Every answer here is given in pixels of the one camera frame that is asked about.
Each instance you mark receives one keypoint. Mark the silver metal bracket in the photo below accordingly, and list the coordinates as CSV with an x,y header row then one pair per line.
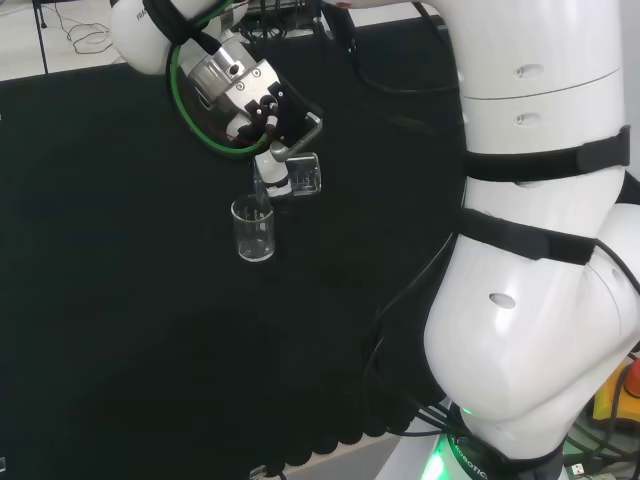
x,y
305,140

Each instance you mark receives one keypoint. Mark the small clear glass beaker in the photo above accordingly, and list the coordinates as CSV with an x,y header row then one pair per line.
x,y
253,231

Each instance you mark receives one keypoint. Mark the black bench cloth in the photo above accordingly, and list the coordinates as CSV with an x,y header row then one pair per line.
x,y
125,275

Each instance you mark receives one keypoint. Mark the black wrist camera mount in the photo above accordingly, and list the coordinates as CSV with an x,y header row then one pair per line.
x,y
272,112

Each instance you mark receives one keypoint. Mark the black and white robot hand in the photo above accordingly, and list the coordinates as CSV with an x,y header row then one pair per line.
x,y
272,172

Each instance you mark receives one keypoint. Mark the yellow stop button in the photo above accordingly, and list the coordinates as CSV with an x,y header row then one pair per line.
x,y
617,390

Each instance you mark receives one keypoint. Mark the large clear glass beaker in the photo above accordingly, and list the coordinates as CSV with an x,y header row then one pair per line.
x,y
305,175

